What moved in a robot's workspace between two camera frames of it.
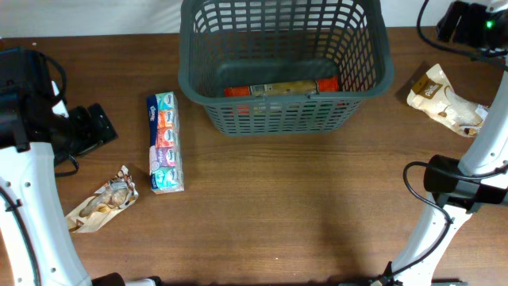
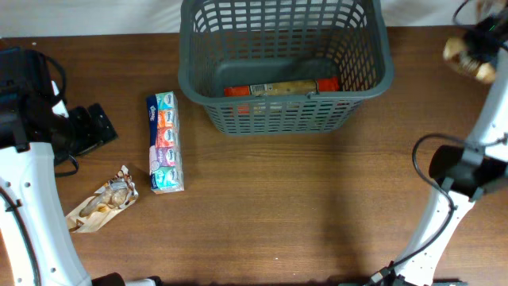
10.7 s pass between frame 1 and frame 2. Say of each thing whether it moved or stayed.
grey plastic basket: stayed
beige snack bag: moved
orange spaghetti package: stayed
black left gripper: stayed
